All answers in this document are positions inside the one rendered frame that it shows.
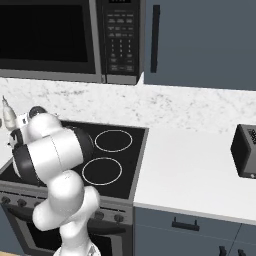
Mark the black and grey microwave oven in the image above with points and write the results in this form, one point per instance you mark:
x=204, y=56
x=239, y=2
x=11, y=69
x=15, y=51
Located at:
x=50, y=36

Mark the black oven door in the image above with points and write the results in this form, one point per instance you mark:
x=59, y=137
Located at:
x=113, y=241

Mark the pale grey bottle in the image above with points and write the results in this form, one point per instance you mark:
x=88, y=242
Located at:
x=9, y=115

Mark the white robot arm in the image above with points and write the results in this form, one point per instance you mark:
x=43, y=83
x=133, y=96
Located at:
x=53, y=153

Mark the black toaster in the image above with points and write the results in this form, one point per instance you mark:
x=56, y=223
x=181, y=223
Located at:
x=243, y=150

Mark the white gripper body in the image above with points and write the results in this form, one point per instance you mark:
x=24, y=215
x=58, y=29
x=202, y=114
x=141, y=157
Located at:
x=16, y=139

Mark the blue-grey drawer front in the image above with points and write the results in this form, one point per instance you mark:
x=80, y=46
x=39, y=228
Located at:
x=156, y=233

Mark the blue-grey wall cupboard door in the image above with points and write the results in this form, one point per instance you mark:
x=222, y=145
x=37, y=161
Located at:
x=206, y=43

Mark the black oven knob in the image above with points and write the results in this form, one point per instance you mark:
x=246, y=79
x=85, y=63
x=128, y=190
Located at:
x=118, y=218
x=21, y=202
x=5, y=200
x=99, y=215
x=37, y=203

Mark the black glass hob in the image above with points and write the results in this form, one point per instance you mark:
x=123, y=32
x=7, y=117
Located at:
x=113, y=166

